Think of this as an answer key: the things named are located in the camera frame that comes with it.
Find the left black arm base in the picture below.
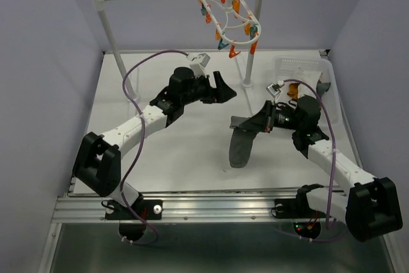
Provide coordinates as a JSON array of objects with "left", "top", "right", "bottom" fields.
[{"left": 101, "top": 199, "right": 164, "bottom": 221}]

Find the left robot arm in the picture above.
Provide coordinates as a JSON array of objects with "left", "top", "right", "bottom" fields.
[{"left": 73, "top": 67, "right": 237, "bottom": 218}]

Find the grey sock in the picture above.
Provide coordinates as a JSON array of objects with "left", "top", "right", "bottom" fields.
[
  {"left": 316, "top": 81, "right": 331, "bottom": 98},
  {"left": 229, "top": 116, "right": 258, "bottom": 168}
]

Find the aluminium rail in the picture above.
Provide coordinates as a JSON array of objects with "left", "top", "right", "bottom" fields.
[{"left": 52, "top": 191, "right": 352, "bottom": 224}]

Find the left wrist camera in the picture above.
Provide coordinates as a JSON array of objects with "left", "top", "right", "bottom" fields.
[{"left": 187, "top": 53, "right": 210, "bottom": 77}]

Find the white clothes rack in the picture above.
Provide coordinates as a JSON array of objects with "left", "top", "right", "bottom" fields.
[{"left": 86, "top": 0, "right": 269, "bottom": 101}]

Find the mustard yellow sock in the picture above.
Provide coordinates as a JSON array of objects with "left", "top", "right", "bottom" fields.
[{"left": 287, "top": 83, "right": 300, "bottom": 100}]

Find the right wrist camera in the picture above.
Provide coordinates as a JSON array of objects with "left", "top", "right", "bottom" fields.
[{"left": 266, "top": 80, "right": 284, "bottom": 102}]

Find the white clip hanger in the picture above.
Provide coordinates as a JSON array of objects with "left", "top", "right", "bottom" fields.
[{"left": 198, "top": 0, "right": 261, "bottom": 58}]

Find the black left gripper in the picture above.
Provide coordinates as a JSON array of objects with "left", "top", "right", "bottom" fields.
[{"left": 181, "top": 72, "right": 236, "bottom": 105}]

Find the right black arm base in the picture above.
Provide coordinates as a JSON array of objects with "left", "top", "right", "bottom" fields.
[{"left": 270, "top": 198, "right": 326, "bottom": 219}]

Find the white sock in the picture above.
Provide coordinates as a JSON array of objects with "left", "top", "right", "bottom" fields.
[{"left": 295, "top": 68, "right": 322, "bottom": 88}]

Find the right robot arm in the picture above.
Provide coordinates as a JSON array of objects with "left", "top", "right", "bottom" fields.
[{"left": 229, "top": 96, "right": 403, "bottom": 242}]

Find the purple cable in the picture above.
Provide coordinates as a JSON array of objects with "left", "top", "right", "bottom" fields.
[
  {"left": 116, "top": 49, "right": 192, "bottom": 247},
  {"left": 274, "top": 78, "right": 352, "bottom": 244}
]

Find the white plastic basket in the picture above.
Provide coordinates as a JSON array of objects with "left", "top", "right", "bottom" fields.
[{"left": 273, "top": 56, "right": 342, "bottom": 126}]

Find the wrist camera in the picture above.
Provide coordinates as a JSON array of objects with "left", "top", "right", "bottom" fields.
[
  {"left": 187, "top": 53, "right": 210, "bottom": 77},
  {"left": 266, "top": 80, "right": 284, "bottom": 102}
]

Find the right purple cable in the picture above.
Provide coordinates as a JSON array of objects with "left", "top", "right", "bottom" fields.
[{"left": 274, "top": 78, "right": 352, "bottom": 244}]

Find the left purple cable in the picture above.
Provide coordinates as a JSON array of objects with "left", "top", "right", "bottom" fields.
[{"left": 116, "top": 49, "right": 192, "bottom": 247}]

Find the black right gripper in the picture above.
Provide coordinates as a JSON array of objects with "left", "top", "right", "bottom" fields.
[{"left": 239, "top": 100, "right": 302, "bottom": 134}]

